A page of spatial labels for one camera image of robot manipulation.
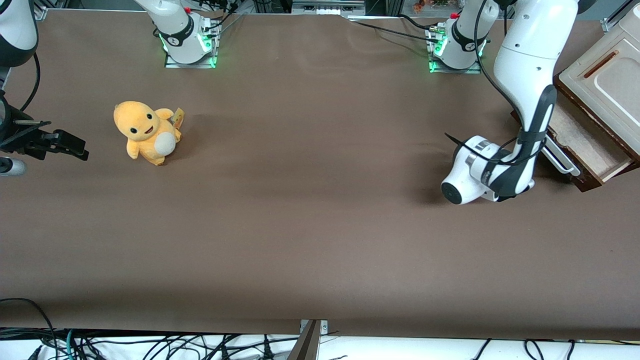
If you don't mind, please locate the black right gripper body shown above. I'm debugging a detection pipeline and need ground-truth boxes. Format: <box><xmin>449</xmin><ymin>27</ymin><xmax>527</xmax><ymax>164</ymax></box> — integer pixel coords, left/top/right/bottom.
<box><xmin>0</xmin><ymin>119</ymin><xmax>54</xmax><ymax>161</ymax></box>

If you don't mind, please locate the white drawer cabinet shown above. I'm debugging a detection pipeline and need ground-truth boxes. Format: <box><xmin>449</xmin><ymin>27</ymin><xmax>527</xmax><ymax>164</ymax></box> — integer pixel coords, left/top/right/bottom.
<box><xmin>557</xmin><ymin>15</ymin><xmax>640</xmax><ymax>157</ymax></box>

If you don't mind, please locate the yellow plush toy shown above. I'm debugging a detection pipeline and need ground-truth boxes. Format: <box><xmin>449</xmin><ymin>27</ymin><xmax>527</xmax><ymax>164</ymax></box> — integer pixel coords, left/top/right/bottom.
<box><xmin>113</xmin><ymin>100</ymin><xmax>185</xmax><ymax>167</ymax></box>

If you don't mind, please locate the brown table cloth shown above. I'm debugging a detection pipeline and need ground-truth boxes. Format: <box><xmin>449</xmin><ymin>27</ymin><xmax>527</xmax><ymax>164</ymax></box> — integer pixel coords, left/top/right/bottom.
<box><xmin>0</xmin><ymin>9</ymin><xmax>640</xmax><ymax>342</ymax></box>

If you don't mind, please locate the dark wooden base board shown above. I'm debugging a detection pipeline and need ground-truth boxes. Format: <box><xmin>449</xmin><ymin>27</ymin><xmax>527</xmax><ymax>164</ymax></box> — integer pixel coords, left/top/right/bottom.
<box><xmin>511</xmin><ymin>74</ymin><xmax>640</xmax><ymax>194</ymax></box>

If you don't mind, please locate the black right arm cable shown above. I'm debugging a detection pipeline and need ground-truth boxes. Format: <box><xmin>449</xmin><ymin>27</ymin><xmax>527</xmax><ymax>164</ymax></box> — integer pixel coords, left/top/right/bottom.
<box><xmin>19</xmin><ymin>51</ymin><xmax>41</xmax><ymax>114</ymax></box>

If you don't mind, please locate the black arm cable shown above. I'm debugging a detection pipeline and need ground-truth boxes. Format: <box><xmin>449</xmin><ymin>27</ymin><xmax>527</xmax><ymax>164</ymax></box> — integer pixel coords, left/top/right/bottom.
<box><xmin>444</xmin><ymin>0</ymin><xmax>546</xmax><ymax>167</ymax></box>
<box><xmin>19</xmin><ymin>51</ymin><xmax>41</xmax><ymax>114</ymax></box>

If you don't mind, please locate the black looped cable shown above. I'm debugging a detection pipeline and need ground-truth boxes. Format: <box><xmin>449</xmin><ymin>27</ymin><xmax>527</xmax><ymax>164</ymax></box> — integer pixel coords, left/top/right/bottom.
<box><xmin>0</xmin><ymin>297</ymin><xmax>57</xmax><ymax>360</ymax></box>

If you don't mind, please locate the aluminium frame rail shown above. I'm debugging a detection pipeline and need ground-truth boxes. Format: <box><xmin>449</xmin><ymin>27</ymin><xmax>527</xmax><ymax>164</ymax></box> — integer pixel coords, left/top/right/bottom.
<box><xmin>291</xmin><ymin>0</ymin><xmax>367</xmax><ymax>17</ymax></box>

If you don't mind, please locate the grey metal mount post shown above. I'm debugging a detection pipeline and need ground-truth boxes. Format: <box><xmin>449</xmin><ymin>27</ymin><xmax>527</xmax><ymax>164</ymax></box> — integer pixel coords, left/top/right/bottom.
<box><xmin>286</xmin><ymin>320</ymin><xmax>322</xmax><ymax>360</ymax></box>

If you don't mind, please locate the small silver metal bracket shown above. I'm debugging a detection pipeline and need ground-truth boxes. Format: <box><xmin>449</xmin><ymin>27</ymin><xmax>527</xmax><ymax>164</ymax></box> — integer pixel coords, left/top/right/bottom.
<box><xmin>299</xmin><ymin>319</ymin><xmax>329</xmax><ymax>335</ymax></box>

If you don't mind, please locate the long black cable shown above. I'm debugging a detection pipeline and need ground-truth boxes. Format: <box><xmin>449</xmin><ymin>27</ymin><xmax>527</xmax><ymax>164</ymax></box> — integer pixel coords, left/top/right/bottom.
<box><xmin>348</xmin><ymin>19</ymin><xmax>437</xmax><ymax>42</ymax></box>

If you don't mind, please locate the short black cable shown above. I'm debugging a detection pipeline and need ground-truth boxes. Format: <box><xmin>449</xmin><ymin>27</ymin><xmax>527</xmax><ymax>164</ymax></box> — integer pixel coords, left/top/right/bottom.
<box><xmin>398</xmin><ymin>13</ymin><xmax>432</xmax><ymax>30</ymax></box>

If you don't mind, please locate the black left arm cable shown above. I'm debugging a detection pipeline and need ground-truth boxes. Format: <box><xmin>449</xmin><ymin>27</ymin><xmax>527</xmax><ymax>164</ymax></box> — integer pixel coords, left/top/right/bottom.
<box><xmin>444</xmin><ymin>0</ymin><xmax>546</xmax><ymax>167</ymax></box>

